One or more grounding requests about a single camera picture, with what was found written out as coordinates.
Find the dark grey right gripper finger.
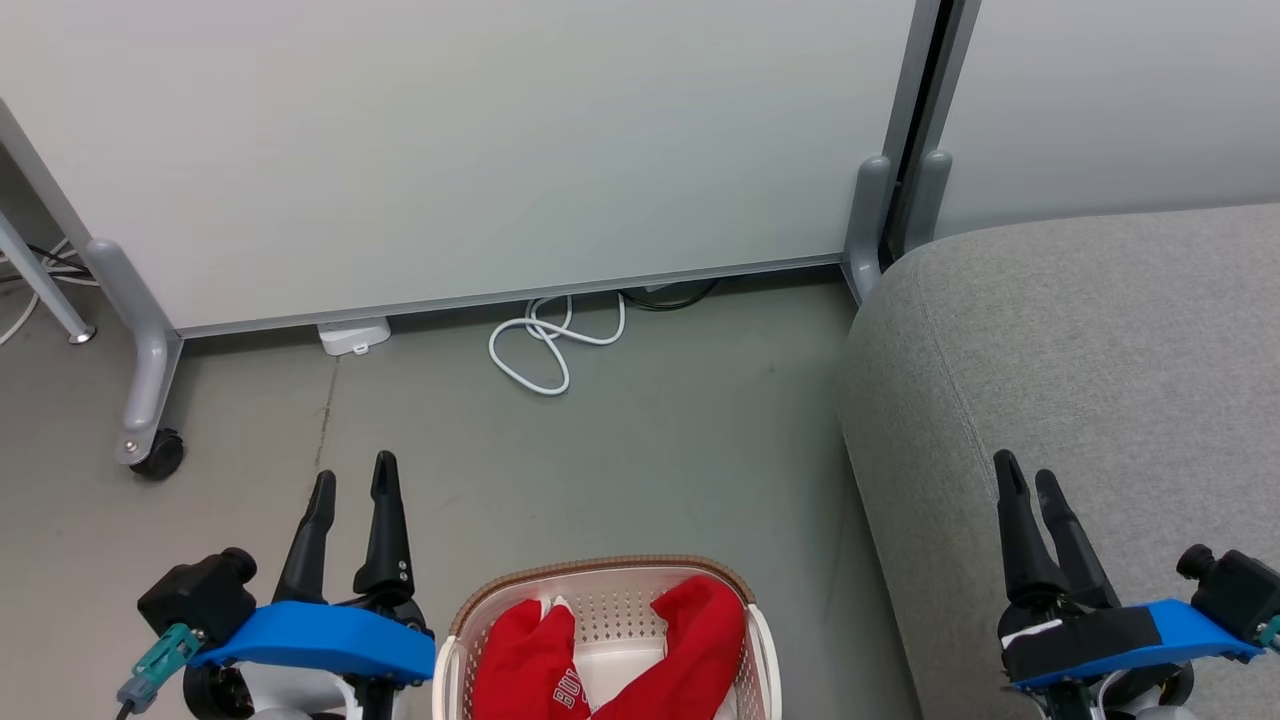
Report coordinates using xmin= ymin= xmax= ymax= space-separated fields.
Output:
xmin=993 ymin=450 xmax=1071 ymax=608
xmin=1035 ymin=470 xmax=1121 ymax=611

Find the black caster wheel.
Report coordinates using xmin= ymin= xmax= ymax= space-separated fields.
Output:
xmin=130 ymin=428 xmax=187 ymax=480

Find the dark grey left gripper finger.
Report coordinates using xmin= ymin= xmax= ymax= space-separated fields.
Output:
xmin=273 ymin=470 xmax=337 ymax=604
xmin=352 ymin=450 xmax=416 ymax=601

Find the thin black cable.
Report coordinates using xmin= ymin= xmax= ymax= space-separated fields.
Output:
xmin=0 ymin=244 xmax=93 ymax=287

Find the thin white cable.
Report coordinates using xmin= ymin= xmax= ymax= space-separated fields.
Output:
xmin=0 ymin=238 xmax=103 ymax=347

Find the white power strip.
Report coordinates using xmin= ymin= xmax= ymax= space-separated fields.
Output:
xmin=317 ymin=316 xmax=393 ymax=358

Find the white perforated laundry basket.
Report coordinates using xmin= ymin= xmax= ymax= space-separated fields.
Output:
xmin=432 ymin=555 xmax=783 ymax=720

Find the red and white garment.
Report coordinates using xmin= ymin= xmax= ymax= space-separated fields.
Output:
xmin=472 ymin=573 xmax=748 ymax=720

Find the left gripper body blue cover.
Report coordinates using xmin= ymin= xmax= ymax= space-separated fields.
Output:
xmin=183 ymin=595 xmax=437 ymax=720

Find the black floor cable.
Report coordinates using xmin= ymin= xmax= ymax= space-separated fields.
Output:
xmin=620 ymin=279 xmax=721 ymax=313

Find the white partition panel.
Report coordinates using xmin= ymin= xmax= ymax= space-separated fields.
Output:
xmin=898 ymin=0 xmax=1280 ymax=243
xmin=0 ymin=0 xmax=946 ymax=341

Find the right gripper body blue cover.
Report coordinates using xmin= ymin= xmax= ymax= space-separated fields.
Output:
xmin=1000 ymin=598 xmax=1261 ymax=720

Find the grey fabric sofa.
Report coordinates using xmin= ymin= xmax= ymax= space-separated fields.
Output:
xmin=838 ymin=203 xmax=1280 ymax=720

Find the teal cable connector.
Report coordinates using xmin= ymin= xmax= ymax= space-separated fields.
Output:
xmin=117 ymin=624 xmax=203 ymax=713

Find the coiled white cable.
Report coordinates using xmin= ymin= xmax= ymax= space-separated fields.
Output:
xmin=488 ymin=293 xmax=627 ymax=397

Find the grey partition foot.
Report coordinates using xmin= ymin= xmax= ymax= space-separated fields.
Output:
xmin=903 ymin=150 xmax=954 ymax=253
xmin=83 ymin=238 xmax=186 ymax=469
xmin=842 ymin=153 xmax=894 ymax=307

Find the grey metal table leg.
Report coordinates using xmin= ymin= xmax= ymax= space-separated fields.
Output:
xmin=0 ymin=210 xmax=98 ymax=347

